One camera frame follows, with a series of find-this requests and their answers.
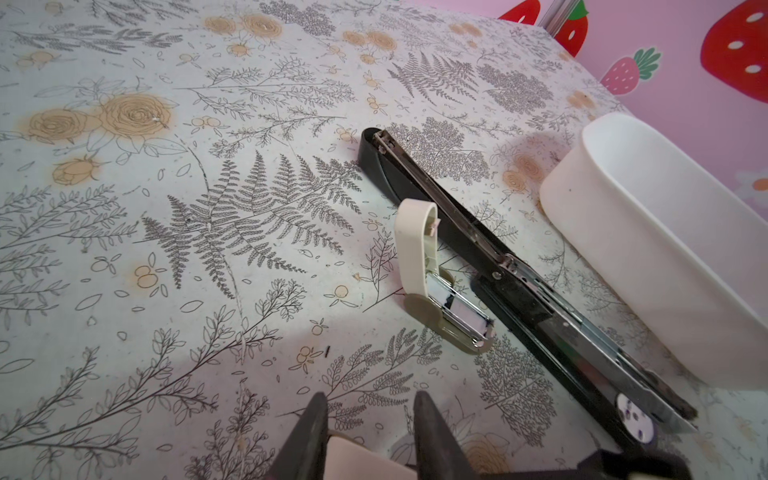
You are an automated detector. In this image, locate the beige eraser block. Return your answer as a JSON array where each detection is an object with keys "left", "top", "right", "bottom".
[{"left": 323, "top": 435, "right": 417, "bottom": 480}]

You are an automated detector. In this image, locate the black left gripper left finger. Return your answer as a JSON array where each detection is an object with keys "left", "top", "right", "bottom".
[{"left": 265, "top": 392, "right": 329, "bottom": 480}]

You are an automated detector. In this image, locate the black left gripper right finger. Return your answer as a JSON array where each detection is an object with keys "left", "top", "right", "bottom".
[{"left": 413, "top": 391, "right": 477, "bottom": 480}]

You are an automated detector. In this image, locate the white plastic tray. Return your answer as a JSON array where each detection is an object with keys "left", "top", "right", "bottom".
[{"left": 539, "top": 113, "right": 767, "bottom": 391}]

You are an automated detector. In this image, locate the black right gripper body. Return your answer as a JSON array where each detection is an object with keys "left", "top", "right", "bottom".
[{"left": 479, "top": 450, "right": 693, "bottom": 480}]

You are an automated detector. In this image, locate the aluminium corner post right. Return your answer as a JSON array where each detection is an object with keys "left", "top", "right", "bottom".
[{"left": 537, "top": 0, "right": 579, "bottom": 36}]

